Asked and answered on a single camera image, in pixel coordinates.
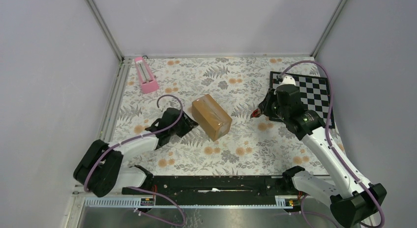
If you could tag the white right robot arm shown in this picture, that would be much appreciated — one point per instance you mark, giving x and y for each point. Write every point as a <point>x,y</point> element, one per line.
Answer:
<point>353,197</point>

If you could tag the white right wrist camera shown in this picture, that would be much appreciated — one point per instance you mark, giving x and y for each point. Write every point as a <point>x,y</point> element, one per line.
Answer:
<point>287,80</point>

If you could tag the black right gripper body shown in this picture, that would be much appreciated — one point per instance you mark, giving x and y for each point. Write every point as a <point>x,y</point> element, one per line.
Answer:
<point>271,108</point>

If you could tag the grey slotted cable duct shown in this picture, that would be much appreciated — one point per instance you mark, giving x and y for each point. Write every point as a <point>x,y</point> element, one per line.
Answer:
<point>202,201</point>

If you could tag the black white checkerboard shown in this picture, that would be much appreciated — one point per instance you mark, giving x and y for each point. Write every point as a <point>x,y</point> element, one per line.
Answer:
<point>315,94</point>

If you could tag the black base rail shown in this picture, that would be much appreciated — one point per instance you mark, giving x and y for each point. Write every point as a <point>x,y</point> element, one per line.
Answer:
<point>176,187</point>

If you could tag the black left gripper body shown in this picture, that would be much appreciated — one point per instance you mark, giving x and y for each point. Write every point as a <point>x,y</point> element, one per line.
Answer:
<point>183,127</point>

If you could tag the pink metronome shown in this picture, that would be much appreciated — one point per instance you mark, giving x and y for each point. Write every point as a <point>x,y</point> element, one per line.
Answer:
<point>147,80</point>

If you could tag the brown cardboard express box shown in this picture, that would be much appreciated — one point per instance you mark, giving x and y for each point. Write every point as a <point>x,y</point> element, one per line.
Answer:
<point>212,118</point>

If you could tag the red black utility knife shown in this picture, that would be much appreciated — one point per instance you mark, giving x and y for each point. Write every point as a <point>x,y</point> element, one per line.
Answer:
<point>256,113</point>

